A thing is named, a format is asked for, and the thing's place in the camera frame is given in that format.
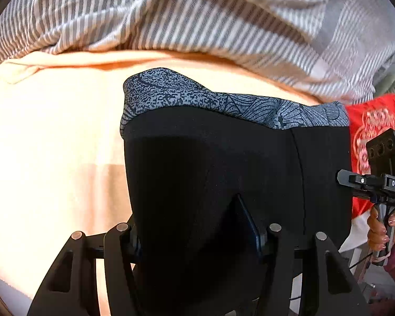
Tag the pale green quilted cloth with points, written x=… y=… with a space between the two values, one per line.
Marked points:
x=393 y=85

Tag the white cloth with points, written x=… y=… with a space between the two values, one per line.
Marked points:
x=357 y=233

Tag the red cloth with gold print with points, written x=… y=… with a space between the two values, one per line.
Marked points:
x=365 y=118

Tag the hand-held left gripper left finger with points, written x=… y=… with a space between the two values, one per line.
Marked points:
x=118 y=253

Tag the black pants grey patterned waistband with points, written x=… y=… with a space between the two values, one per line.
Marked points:
x=217 y=158

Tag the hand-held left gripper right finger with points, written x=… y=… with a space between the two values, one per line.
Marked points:
x=250 y=225

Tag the orange bed sheet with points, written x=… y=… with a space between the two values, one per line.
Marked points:
x=52 y=154

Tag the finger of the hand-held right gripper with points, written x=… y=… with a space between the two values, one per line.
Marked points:
x=349 y=181

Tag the grey white striped blanket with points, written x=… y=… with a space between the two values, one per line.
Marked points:
x=184 y=16

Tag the person's right hand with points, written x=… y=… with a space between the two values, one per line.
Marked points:
x=377 y=233

